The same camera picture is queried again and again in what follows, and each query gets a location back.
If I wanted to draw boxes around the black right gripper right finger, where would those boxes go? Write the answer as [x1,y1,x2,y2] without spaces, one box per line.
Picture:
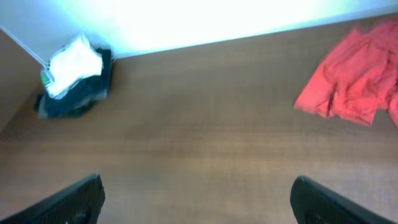
[290,175,394,224]

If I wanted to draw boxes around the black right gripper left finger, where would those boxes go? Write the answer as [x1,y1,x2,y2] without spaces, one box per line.
[1,174,105,224]

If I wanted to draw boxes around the red t-shirt white lettering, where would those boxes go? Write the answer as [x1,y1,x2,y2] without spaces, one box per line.
[294,20,397,126]

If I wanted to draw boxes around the dark navy folded garment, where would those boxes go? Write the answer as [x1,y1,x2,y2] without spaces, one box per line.
[43,48,113,116]

